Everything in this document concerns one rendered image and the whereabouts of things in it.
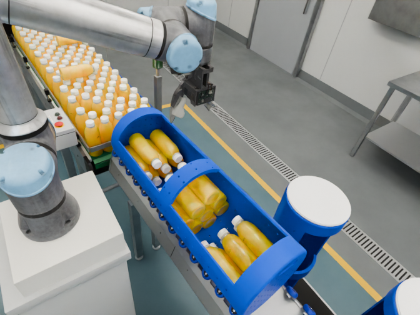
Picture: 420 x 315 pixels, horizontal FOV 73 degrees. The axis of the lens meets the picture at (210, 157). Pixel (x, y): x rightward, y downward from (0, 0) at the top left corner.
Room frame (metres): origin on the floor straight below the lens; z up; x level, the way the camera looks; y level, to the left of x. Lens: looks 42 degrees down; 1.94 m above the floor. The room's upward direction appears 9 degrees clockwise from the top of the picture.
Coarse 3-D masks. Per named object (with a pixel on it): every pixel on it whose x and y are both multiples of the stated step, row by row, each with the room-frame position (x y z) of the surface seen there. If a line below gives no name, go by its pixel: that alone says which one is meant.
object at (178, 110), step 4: (180, 96) 0.73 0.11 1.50; (180, 100) 0.73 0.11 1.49; (184, 100) 0.73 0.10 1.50; (176, 104) 0.73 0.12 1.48; (180, 104) 0.72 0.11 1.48; (184, 104) 0.72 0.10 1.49; (172, 108) 0.72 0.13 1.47; (176, 108) 0.72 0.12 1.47; (180, 108) 0.71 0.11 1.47; (172, 112) 0.72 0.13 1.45; (176, 112) 0.71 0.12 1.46; (180, 112) 0.70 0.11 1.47; (184, 112) 0.70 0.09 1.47; (172, 116) 0.72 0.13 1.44; (176, 116) 0.70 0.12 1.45; (180, 116) 0.70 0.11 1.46; (172, 120) 0.72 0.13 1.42
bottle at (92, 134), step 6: (96, 126) 1.07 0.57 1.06; (84, 132) 1.04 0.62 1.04; (90, 132) 1.03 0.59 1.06; (96, 132) 1.04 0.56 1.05; (90, 138) 1.02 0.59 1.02; (96, 138) 1.04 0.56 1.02; (90, 144) 1.02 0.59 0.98; (96, 144) 1.03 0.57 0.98; (102, 150) 1.07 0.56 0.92; (96, 156) 1.03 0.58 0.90
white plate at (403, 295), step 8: (408, 280) 0.52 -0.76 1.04; (416, 280) 0.53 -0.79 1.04; (400, 288) 0.49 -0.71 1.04; (408, 288) 0.49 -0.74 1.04; (416, 288) 0.50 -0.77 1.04; (400, 296) 0.46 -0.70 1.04; (408, 296) 0.46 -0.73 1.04; (416, 296) 0.47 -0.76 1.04; (400, 304) 0.43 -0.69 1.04; (408, 304) 0.44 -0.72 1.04; (416, 304) 0.44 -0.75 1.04; (400, 312) 0.41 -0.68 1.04; (408, 312) 0.41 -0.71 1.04; (416, 312) 0.41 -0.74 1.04
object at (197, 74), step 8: (208, 64) 0.74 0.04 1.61; (192, 72) 0.75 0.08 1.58; (200, 72) 0.71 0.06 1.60; (208, 72) 0.72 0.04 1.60; (184, 80) 0.75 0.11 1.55; (192, 80) 0.74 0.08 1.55; (200, 80) 0.71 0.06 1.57; (208, 80) 0.74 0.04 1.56; (184, 88) 0.74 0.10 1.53; (192, 88) 0.71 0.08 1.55; (200, 88) 0.71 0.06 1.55; (208, 88) 0.72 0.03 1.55; (192, 96) 0.72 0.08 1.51; (200, 96) 0.71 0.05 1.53; (208, 96) 0.73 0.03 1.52; (192, 104) 0.70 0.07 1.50; (200, 104) 0.71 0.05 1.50
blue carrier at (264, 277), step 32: (128, 128) 0.99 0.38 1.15; (160, 128) 1.10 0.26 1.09; (128, 160) 0.82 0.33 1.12; (192, 160) 0.94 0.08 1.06; (160, 192) 0.65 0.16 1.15; (224, 192) 0.78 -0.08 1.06; (224, 224) 0.68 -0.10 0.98; (256, 224) 0.64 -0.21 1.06; (288, 256) 0.43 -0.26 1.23; (224, 288) 0.37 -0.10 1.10; (256, 288) 0.34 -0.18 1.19
